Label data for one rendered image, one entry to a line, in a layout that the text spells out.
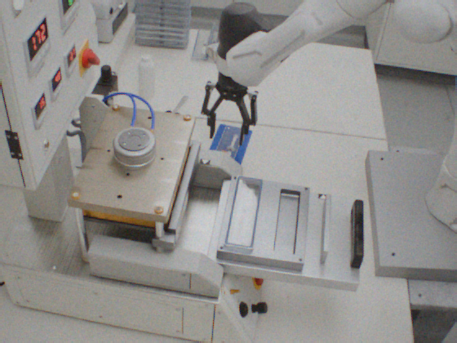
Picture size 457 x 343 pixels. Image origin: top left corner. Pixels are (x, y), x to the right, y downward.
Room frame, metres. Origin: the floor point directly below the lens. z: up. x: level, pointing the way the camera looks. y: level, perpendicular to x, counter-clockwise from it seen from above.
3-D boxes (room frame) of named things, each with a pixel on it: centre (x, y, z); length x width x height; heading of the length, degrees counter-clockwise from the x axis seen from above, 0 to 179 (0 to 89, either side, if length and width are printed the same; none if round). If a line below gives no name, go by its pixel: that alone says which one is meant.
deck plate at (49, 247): (0.79, 0.21, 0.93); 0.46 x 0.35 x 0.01; 85
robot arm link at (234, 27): (1.18, -0.03, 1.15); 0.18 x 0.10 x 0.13; 60
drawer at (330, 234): (0.76, -0.13, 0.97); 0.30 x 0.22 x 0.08; 85
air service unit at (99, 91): (1.01, 0.29, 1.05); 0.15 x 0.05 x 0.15; 175
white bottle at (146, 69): (1.43, 0.27, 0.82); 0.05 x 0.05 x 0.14
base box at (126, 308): (0.80, 0.17, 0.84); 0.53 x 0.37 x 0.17; 85
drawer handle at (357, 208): (0.75, -0.27, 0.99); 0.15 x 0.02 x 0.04; 175
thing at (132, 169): (0.81, 0.21, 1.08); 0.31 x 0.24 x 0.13; 175
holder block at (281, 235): (0.76, -0.08, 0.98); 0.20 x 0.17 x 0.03; 175
